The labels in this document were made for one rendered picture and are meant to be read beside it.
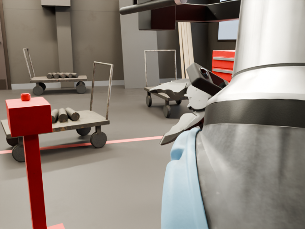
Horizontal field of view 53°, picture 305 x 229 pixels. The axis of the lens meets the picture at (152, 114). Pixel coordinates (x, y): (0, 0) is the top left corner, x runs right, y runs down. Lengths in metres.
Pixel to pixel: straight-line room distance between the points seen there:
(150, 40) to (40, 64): 2.60
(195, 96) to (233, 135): 0.49
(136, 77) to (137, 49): 0.64
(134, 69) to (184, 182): 6.93
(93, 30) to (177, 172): 7.33
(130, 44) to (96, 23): 0.96
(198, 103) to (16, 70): 6.99
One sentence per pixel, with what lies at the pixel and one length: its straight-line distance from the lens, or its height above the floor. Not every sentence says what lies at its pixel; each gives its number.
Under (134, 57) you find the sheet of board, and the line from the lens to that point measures 7.13.
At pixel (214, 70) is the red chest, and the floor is 0.88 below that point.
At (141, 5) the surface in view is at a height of 1.18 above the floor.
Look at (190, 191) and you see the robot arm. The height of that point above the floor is 0.98.
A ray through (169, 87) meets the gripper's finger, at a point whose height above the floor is 0.95.
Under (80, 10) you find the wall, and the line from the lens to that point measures 7.48.
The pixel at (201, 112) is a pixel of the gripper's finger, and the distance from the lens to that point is 0.63.
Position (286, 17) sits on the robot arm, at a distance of 0.19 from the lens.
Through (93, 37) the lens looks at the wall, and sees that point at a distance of 7.47.
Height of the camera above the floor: 1.05
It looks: 14 degrees down
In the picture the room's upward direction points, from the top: straight up
